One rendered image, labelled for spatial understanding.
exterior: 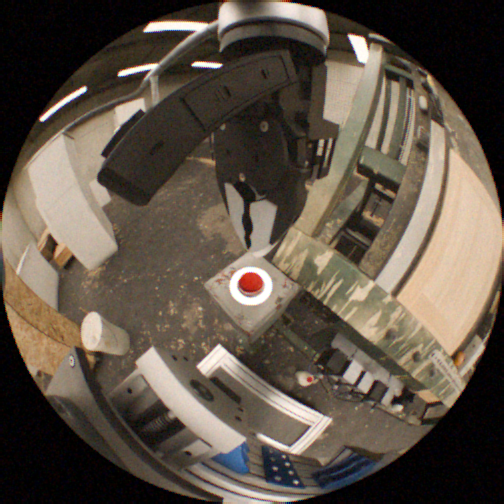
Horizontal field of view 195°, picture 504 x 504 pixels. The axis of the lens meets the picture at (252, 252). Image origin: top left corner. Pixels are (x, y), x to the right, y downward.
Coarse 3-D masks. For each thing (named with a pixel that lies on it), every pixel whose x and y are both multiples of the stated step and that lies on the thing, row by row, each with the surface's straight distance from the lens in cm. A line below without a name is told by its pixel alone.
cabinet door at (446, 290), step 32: (448, 160) 60; (448, 192) 52; (480, 192) 66; (448, 224) 50; (480, 224) 62; (448, 256) 50; (480, 256) 62; (416, 288) 45; (448, 288) 52; (480, 288) 65; (448, 320) 57; (448, 352) 66
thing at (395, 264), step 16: (432, 80) 95; (432, 128) 59; (432, 144) 54; (432, 160) 50; (432, 176) 48; (432, 192) 46; (416, 208) 42; (432, 208) 44; (416, 224) 41; (400, 240) 40; (416, 240) 41; (400, 256) 39; (384, 272) 39; (400, 272) 40; (384, 288) 40
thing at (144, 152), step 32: (224, 64) 8; (256, 64) 9; (288, 64) 10; (192, 96) 6; (224, 96) 7; (256, 96) 8; (128, 128) 7; (160, 128) 6; (192, 128) 6; (128, 160) 6; (160, 160) 6; (128, 192) 6
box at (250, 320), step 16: (224, 272) 26; (272, 272) 26; (208, 288) 26; (224, 288) 24; (272, 288) 24; (288, 288) 25; (224, 304) 23; (240, 304) 23; (256, 304) 23; (272, 304) 23; (240, 320) 22; (256, 320) 22; (272, 320) 30; (256, 336) 30
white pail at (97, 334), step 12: (84, 324) 152; (96, 324) 137; (108, 324) 140; (84, 336) 150; (96, 336) 134; (108, 336) 135; (120, 336) 146; (96, 348) 134; (108, 348) 141; (120, 348) 149
